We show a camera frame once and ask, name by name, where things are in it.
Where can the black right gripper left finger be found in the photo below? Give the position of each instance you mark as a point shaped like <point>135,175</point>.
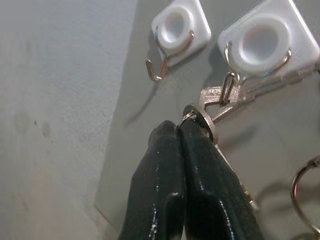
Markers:
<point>160,180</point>

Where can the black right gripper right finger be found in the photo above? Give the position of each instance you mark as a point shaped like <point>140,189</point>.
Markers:
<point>212,190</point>

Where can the grey glossy wall panel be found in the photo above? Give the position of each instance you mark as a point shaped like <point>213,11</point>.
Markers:
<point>140,140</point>

